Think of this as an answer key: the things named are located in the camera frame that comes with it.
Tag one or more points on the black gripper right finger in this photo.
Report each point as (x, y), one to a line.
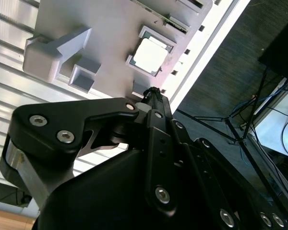
(201, 167)

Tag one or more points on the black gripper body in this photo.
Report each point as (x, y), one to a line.
(98, 203)

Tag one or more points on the silver CPU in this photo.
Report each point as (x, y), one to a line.
(150, 56)

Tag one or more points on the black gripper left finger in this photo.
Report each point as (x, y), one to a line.
(62, 115)

